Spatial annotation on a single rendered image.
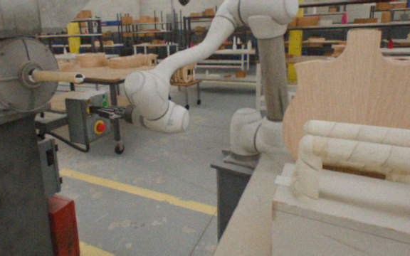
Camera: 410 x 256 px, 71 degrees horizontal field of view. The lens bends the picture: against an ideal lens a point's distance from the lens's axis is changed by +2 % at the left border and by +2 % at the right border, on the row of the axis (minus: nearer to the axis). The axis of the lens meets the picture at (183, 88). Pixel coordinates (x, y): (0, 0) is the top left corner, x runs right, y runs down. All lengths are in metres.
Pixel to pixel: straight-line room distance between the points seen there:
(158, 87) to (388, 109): 0.60
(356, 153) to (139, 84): 0.58
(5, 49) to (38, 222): 0.76
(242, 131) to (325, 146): 0.97
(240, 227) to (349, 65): 0.47
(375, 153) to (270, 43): 0.76
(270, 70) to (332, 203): 0.75
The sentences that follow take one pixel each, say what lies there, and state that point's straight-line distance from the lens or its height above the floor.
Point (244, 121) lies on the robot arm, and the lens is 1.42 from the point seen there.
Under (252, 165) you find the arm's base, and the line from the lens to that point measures 1.48.
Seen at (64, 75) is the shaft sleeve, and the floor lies 1.26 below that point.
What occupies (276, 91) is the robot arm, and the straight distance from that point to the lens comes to 1.24.
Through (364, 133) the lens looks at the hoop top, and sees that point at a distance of 0.56.
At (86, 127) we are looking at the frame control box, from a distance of 1.26.
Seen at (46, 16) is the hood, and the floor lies 1.42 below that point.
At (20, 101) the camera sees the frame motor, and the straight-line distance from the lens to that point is 1.08.
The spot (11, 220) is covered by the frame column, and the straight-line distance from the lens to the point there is 1.38.
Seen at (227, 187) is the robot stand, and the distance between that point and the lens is 1.54.
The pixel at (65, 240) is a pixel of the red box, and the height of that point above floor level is 0.45.
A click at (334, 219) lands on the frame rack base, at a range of 0.52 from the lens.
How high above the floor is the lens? 1.38
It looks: 12 degrees down
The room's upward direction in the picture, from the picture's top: 2 degrees counter-clockwise
